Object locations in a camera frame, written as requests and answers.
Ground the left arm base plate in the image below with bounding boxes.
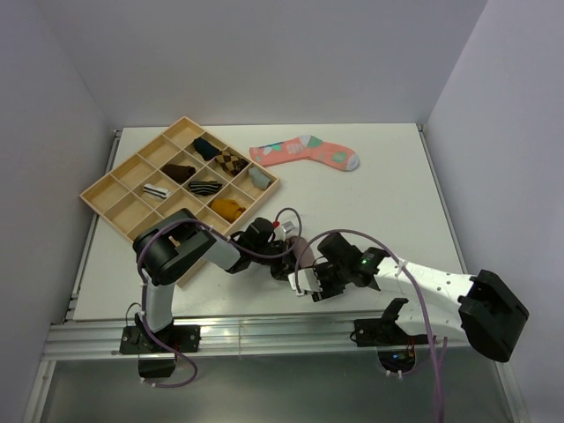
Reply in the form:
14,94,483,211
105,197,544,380
119,325,200,355

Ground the aluminium frame rail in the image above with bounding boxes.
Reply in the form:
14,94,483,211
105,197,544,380
41,310,506,360

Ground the grey rolled sock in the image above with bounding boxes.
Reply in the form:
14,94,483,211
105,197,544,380
249,167,272,190

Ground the pink patterned sock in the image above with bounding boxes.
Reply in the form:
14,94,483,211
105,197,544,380
249,135,360,172

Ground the brown argyle rolled sock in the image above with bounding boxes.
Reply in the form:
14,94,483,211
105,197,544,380
214,150,249,176

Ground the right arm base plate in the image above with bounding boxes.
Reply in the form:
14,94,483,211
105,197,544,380
350,318,428,347

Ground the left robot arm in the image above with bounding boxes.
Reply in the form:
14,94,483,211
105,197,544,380
133,208,299,352

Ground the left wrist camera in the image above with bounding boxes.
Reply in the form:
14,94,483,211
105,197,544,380
274,221,296,236

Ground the wooden divided tray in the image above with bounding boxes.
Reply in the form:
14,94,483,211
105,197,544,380
80,117,280,291

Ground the black white striped rolled sock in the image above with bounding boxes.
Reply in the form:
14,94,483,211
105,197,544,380
188,181,224,197

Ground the white sock with black stripes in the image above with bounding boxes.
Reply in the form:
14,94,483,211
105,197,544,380
142,183,170,200

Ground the dark brown rolled sock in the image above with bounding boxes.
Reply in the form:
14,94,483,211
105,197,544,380
161,163,197,184

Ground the mustard yellow rolled sock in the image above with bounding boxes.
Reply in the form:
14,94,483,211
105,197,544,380
210,198,246,223

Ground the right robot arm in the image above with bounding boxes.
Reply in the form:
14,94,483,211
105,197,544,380
297,233,530,362

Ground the dark teal rolled sock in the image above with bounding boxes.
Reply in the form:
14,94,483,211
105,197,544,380
193,137,221,161

